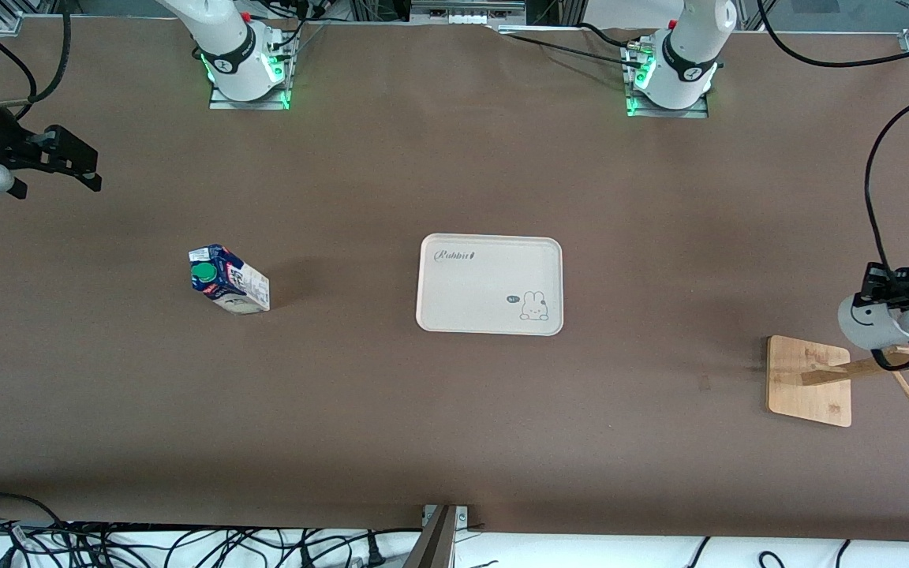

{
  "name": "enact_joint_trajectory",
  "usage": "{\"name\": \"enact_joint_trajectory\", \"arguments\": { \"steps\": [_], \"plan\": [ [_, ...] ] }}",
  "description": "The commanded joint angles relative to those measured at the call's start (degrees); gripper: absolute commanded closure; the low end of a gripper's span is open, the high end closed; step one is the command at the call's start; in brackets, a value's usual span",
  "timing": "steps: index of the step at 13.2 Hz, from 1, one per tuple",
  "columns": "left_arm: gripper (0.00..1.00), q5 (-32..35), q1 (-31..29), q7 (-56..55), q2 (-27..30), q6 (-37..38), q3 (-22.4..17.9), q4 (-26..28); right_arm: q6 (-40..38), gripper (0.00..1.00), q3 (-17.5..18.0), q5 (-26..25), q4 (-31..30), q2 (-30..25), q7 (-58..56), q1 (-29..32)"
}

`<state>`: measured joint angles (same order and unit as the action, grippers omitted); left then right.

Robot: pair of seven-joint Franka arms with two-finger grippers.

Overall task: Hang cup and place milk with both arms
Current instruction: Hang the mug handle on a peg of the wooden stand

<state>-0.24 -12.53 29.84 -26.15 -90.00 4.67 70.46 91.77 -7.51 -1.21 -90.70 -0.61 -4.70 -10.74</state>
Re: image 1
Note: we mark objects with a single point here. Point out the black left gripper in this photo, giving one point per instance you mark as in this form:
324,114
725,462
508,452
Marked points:
886,288

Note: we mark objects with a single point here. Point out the blue milk carton green cap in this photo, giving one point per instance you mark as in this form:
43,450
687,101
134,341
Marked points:
233,284

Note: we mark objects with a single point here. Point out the wooden cup rack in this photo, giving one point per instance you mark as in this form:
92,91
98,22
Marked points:
809,383

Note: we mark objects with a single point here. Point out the beige plastic rabbit tray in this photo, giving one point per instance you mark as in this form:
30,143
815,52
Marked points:
486,284

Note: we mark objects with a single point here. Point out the grey power strip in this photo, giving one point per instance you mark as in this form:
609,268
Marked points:
466,9

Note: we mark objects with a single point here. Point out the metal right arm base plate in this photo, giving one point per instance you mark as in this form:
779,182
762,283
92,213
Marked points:
222,101

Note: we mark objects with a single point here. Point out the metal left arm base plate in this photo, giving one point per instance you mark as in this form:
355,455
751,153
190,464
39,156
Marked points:
699,110

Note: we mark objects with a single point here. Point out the grey metal frame bracket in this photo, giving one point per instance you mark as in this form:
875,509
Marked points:
437,540

